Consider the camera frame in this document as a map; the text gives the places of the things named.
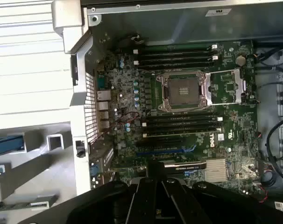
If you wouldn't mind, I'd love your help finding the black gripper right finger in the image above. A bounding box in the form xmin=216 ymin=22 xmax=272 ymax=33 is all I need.
xmin=155 ymin=161 xmax=283 ymax=224

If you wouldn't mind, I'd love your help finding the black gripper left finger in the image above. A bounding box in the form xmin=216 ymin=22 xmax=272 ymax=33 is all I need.
xmin=22 ymin=161 xmax=161 ymax=224

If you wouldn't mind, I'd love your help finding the hard disk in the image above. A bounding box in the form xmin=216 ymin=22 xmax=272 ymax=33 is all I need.
xmin=0 ymin=132 xmax=25 ymax=157

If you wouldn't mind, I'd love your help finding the black graphics card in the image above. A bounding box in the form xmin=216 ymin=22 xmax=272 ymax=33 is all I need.
xmin=110 ymin=161 xmax=207 ymax=179

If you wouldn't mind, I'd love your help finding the silver finned heat sink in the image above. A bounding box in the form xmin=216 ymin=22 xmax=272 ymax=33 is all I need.
xmin=205 ymin=160 xmax=229 ymax=184

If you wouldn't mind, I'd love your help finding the blue expansion slot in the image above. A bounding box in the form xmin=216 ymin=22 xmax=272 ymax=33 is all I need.
xmin=136 ymin=147 xmax=196 ymax=157

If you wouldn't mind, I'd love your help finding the blue case latch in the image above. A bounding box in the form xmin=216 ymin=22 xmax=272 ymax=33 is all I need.
xmin=90 ymin=163 xmax=100 ymax=177

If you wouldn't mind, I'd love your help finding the black expansion slot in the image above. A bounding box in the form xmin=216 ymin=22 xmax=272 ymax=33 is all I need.
xmin=134 ymin=138 xmax=184 ymax=150

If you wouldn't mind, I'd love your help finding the black RAM slot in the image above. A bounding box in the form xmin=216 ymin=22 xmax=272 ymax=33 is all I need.
xmin=138 ymin=62 xmax=214 ymax=71
xmin=146 ymin=114 xmax=224 ymax=123
xmin=133 ymin=56 xmax=219 ymax=65
xmin=138 ymin=50 xmax=214 ymax=59
xmin=142 ymin=120 xmax=218 ymax=128
xmin=141 ymin=130 xmax=218 ymax=139
xmin=146 ymin=125 xmax=223 ymax=133
xmin=133 ymin=44 xmax=219 ymax=54

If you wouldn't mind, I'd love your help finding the grey parts rack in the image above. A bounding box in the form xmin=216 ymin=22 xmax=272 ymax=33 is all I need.
xmin=0 ymin=129 xmax=73 ymax=224

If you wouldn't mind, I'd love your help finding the green motherboard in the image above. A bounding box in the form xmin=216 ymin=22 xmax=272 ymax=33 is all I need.
xmin=85 ymin=30 xmax=261 ymax=203

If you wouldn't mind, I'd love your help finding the metal rear port block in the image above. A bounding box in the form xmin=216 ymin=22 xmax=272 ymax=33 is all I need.
xmin=94 ymin=67 xmax=112 ymax=138

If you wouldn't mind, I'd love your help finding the CPU socket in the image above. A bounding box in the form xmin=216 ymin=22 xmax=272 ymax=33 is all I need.
xmin=155 ymin=70 xmax=213 ymax=112

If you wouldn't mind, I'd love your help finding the grey metal drive cage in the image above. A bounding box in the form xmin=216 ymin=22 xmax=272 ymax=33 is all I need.
xmin=255 ymin=39 xmax=283 ymax=224

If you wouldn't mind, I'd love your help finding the round coin battery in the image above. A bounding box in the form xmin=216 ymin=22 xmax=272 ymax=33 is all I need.
xmin=234 ymin=55 xmax=247 ymax=67

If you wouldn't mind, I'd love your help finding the black and silver PC case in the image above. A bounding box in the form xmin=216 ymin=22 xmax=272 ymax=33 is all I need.
xmin=50 ymin=0 xmax=283 ymax=224

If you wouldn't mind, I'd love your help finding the black data wire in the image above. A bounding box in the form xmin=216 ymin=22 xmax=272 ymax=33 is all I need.
xmin=265 ymin=116 xmax=283 ymax=187

